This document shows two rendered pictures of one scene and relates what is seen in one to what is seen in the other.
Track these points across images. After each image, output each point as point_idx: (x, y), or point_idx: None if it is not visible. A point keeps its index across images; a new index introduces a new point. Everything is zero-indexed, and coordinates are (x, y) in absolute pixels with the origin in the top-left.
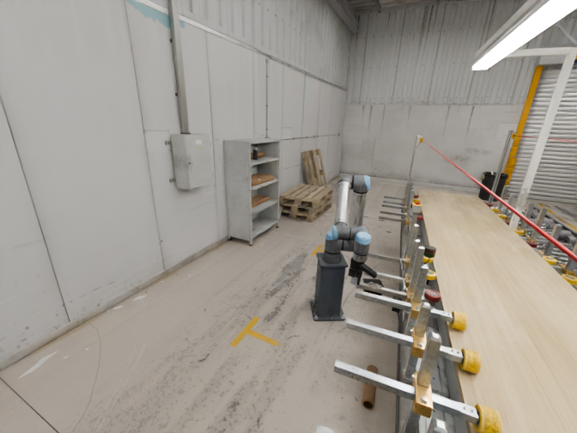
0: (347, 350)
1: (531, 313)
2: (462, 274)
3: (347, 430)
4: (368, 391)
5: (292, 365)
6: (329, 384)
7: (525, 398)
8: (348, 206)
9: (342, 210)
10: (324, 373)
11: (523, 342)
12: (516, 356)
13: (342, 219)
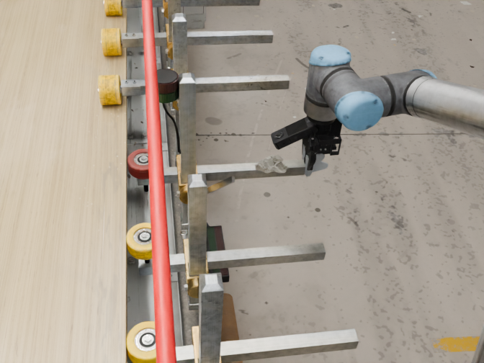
0: None
1: None
2: (43, 276)
3: None
4: (226, 309)
5: (378, 315)
6: (297, 314)
7: (56, 45)
8: (471, 115)
9: (462, 86)
10: (317, 330)
11: (8, 109)
12: (35, 85)
13: (428, 79)
